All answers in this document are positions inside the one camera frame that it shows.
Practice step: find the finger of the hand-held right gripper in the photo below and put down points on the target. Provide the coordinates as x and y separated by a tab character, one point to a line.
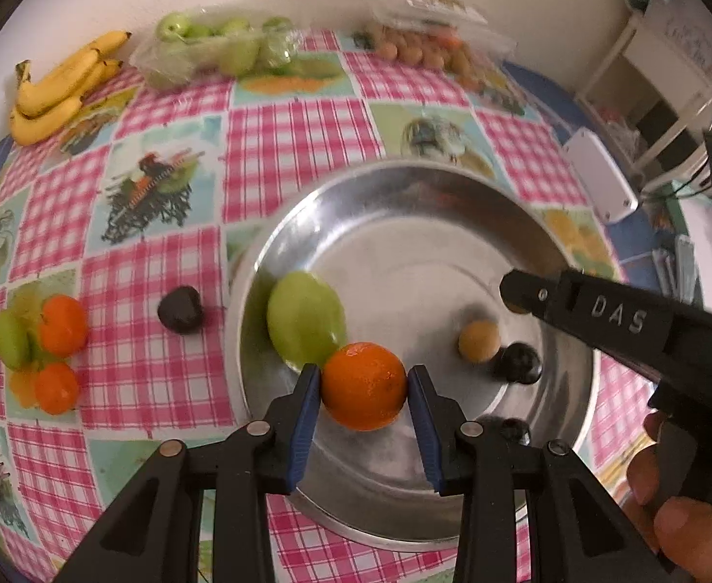
532	296

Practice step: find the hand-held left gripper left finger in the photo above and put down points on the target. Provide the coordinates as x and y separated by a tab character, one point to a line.
306	431

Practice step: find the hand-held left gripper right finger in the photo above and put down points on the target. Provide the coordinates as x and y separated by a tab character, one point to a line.
424	431

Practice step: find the brown longan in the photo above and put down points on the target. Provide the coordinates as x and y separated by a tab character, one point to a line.
479	342

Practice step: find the small orange tangerine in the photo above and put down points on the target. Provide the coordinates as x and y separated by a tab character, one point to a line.
63	325
57	387
363	385

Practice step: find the green jujube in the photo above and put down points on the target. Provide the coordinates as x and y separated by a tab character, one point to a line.
10	340
304	319

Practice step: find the round metal basin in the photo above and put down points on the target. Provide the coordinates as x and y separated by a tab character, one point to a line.
416	255

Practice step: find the dark purple plum with stem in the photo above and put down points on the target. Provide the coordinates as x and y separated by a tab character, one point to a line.
179	310

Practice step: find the person's right hand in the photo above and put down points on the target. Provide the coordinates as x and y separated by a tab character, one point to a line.
690	534

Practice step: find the silver remote control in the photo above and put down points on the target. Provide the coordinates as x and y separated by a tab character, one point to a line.
664	264

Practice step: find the dark grey remote control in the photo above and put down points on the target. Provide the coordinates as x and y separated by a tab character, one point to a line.
687	270

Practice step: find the green-edged white board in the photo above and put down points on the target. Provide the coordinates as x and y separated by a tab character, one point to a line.
693	218

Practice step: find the white power strip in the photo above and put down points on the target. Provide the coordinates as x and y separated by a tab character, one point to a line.
602	176

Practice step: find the white shelf unit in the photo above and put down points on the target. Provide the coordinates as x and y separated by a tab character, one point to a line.
659	67

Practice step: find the clear plastic clamshell box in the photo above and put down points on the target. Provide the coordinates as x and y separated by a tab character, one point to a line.
483	42

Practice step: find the pile of brown longans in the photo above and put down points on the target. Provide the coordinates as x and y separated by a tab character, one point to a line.
416	54

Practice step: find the pile of green jujubes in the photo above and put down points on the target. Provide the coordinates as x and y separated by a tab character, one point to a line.
234	54

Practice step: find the bag of green apples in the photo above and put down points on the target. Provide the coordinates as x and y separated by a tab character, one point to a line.
149	67

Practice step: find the bunch of yellow bananas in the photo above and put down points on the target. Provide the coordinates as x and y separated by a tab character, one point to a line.
43	115

